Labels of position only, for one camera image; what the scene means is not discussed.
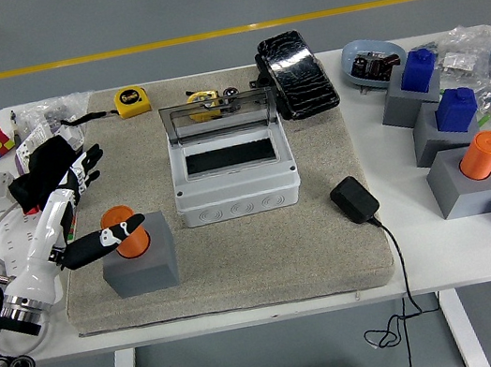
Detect clear bags of small parts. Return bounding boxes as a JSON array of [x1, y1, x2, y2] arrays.
[[418, 20, 491, 135]]

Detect smoky transparent box lid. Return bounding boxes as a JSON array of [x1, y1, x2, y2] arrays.
[[156, 85, 284, 149]]

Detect blue-grey bowl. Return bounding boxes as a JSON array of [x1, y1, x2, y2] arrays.
[[338, 31, 414, 98]]

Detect dark electronic parts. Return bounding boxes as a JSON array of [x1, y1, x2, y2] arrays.
[[346, 45, 405, 86]]

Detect grey plastic junction box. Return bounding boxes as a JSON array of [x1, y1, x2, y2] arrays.
[[164, 124, 305, 232]]

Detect blue block battery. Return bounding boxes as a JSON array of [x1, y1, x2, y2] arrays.
[[429, 84, 483, 139], [394, 46, 443, 97]]

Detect black adapter cord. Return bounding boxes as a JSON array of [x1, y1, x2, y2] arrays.
[[344, 206, 448, 353]]

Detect grey holder block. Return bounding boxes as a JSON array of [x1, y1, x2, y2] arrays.
[[421, 141, 491, 224], [372, 58, 451, 135], [406, 93, 489, 171]]

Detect white purple product package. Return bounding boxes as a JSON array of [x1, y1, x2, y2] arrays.
[[8, 115, 91, 177]]

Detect orange cylinder battery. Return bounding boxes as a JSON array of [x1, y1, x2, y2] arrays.
[[97, 201, 154, 262], [454, 129, 491, 184]]

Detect black cloth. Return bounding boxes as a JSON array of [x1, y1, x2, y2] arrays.
[[0, 130, 92, 221]]

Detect glossy black cracked case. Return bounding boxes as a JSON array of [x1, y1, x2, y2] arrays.
[[255, 23, 343, 125]]

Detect yellow tape measure with strap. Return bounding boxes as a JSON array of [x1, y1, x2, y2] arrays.
[[112, 84, 153, 121]]

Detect black power adapter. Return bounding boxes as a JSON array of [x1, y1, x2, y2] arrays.
[[326, 171, 384, 229]]

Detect grey block with round hole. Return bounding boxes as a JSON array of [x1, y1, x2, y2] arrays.
[[94, 209, 183, 302]]

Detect white power strip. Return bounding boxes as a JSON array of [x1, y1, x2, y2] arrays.
[[0, 201, 72, 322]]

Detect black tape measure strap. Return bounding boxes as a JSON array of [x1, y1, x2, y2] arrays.
[[58, 106, 121, 129]]

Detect clear plastic bag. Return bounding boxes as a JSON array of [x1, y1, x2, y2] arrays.
[[10, 90, 103, 153]]

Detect grey-brown fabric mat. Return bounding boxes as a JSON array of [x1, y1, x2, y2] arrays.
[[29, 45, 398, 343]]

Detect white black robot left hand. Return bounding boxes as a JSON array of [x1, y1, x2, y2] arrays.
[[0, 138, 158, 317]]

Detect small black capacitor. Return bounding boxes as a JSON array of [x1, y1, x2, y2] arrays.
[[219, 84, 241, 103]]

